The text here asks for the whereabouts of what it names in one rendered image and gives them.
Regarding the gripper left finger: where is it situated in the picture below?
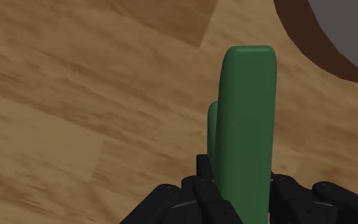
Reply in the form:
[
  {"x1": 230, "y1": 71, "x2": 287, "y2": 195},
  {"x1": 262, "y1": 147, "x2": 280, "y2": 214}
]
[{"x1": 120, "y1": 154, "x2": 244, "y2": 224}]

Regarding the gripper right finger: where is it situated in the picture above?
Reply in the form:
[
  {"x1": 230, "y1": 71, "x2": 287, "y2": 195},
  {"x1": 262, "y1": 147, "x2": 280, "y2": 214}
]
[{"x1": 268, "y1": 171, "x2": 358, "y2": 224}]

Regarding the green rounded object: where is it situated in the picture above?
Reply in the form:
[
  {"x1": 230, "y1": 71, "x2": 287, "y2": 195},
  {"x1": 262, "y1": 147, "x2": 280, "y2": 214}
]
[{"x1": 207, "y1": 45, "x2": 278, "y2": 224}]

